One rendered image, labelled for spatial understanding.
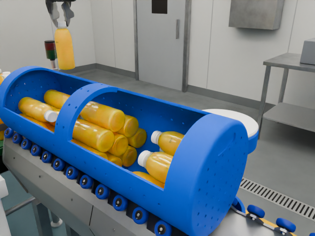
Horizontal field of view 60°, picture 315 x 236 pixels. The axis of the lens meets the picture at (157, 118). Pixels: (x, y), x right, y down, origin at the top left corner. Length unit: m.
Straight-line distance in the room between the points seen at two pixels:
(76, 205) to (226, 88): 3.67
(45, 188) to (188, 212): 0.65
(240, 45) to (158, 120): 3.36
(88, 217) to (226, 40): 3.67
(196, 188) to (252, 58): 3.64
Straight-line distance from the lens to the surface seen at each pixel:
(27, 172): 1.19
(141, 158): 0.69
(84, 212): 0.92
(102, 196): 0.82
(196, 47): 4.55
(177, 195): 0.56
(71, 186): 0.95
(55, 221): 2.18
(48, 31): 5.94
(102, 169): 0.70
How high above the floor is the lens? 1.47
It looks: 23 degrees down
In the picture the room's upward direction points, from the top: straight up
